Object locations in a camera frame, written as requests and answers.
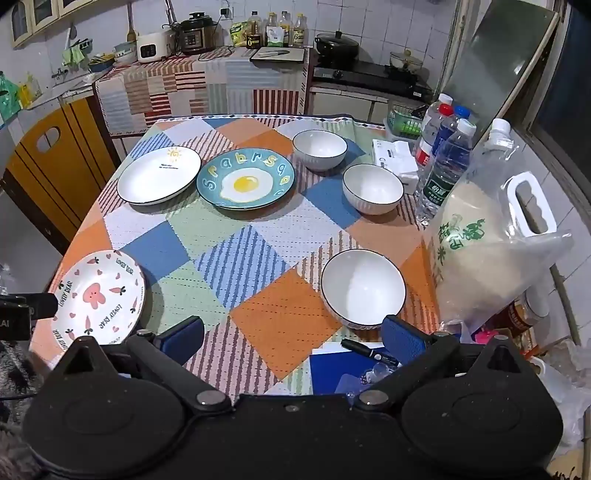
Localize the blue plate with fried egg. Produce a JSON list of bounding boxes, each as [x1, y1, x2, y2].
[[196, 148, 296, 210]]

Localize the brown jar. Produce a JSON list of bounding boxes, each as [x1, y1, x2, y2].
[[505, 291, 550, 337]]

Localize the white rice cooker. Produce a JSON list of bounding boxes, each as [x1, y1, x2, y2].
[[136, 32, 174, 64]]

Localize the stack of counter bowls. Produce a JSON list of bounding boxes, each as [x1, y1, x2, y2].
[[113, 41, 138, 64]]

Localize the black pressure cooker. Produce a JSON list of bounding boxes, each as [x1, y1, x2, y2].
[[179, 11, 217, 55]]

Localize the water bottle with red cap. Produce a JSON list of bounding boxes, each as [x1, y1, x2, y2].
[[414, 104, 455, 168]]

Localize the clear plastic bag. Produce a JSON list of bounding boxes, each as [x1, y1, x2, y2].
[[531, 342, 591, 444]]

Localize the cream base cabinet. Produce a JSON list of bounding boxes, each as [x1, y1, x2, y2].
[[309, 85, 391, 125]]

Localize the grey fuzzy cloth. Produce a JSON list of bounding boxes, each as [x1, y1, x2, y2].
[[0, 342, 42, 480]]

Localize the cream wall cabinets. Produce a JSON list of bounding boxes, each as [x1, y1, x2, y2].
[[9, 0, 88, 49]]

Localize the green plastic bag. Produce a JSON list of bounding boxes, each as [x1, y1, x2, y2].
[[0, 74, 24, 123]]

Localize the metal sheet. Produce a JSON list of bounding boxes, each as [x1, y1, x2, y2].
[[441, 0, 559, 139]]

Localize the water bottle with blue cap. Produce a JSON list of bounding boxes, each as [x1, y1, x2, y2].
[[434, 105, 472, 144]]

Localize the yellow wooden chair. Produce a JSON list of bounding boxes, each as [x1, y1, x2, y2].
[[0, 95, 118, 254]]

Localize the water bottle with green label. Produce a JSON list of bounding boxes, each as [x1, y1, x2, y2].
[[414, 119, 476, 227]]

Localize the black gas stove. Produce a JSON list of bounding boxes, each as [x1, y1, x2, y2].
[[313, 60, 435, 100]]

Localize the blue paper folder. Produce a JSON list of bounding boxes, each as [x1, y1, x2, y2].
[[309, 342, 402, 398]]

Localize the black marker pen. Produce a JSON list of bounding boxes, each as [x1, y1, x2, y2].
[[341, 338, 398, 365]]

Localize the striped counter cloth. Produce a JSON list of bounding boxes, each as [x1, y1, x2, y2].
[[95, 46, 310, 137]]

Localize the grey cutting board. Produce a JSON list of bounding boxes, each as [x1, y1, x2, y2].
[[249, 46, 306, 63]]

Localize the white tissue pack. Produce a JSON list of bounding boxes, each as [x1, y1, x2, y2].
[[372, 138, 421, 195]]

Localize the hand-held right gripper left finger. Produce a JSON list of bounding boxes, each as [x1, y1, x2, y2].
[[50, 315, 232, 415]]

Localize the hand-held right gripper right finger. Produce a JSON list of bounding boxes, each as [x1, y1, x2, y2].
[[352, 315, 540, 411]]

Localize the white plate with sun print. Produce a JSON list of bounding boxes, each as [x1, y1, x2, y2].
[[116, 147, 202, 206]]

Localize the clear bag of rice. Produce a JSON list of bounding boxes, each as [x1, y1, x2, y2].
[[422, 117, 573, 333]]

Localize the white bowl with dark rim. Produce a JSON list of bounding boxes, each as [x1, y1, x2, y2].
[[342, 164, 405, 216], [292, 130, 348, 173], [321, 249, 407, 330]]

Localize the clear water bottle white cap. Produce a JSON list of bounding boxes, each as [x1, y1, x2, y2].
[[418, 93, 455, 153]]

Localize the white plate with pink bear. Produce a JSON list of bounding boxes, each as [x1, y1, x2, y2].
[[50, 249, 146, 354]]

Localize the green plastic basket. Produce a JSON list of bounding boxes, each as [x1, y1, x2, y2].
[[385, 104, 428, 141]]

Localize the black wok with lid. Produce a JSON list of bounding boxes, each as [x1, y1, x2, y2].
[[315, 31, 360, 65]]

